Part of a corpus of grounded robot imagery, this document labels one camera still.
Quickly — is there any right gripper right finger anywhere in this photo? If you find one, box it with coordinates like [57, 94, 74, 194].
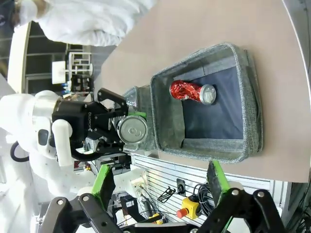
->
[196, 159, 287, 233]

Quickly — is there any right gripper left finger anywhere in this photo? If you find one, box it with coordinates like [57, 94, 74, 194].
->
[42, 164, 123, 233]

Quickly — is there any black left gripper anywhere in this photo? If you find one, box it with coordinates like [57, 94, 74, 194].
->
[52, 87, 147, 155]

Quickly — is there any crushed black drink can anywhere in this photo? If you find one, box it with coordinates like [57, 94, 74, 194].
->
[116, 115, 149, 146]

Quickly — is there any crushed red drink can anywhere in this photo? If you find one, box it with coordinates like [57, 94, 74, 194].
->
[169, 79, 217, 105]

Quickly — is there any black power adapter box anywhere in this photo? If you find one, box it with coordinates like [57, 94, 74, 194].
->
[120, 196, 137, 210]

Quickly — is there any crushed clear plastic bottle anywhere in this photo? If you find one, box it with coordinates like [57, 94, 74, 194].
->
[123, 86, 139, 108]

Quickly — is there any yellow emergency stop button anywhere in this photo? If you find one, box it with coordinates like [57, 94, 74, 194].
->
[176, 196, 203, 219]

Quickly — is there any black panel socket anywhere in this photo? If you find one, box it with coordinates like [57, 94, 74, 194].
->
[176, 178, 186, 195]

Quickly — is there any white slotted panel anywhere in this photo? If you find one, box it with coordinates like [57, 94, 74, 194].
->
[131, 155, 275, 226]

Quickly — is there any person's blurred head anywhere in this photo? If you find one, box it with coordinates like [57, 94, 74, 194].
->
[9, 0, 46, 27]

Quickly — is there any coiled black cable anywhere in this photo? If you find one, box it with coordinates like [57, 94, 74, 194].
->
[193, 183, 215, 215]

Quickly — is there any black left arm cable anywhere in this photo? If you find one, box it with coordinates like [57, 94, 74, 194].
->
[10, 142, 105, 164]

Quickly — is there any black wire bracket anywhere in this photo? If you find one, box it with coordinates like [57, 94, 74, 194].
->
[157, 186, 176, 203]

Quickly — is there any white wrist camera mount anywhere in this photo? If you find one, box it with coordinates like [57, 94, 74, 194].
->
[52, 119, 74, 167]

